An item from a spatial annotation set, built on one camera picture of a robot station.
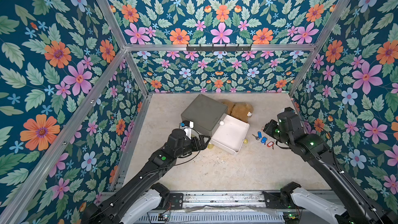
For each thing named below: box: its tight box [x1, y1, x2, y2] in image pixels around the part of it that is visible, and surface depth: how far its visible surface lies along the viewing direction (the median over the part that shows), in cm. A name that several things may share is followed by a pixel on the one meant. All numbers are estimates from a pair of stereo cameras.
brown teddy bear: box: [218, 99, 254, 123], surface depth 98 cm
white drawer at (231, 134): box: [209, 114, 251, 156], surface depth 90 cm
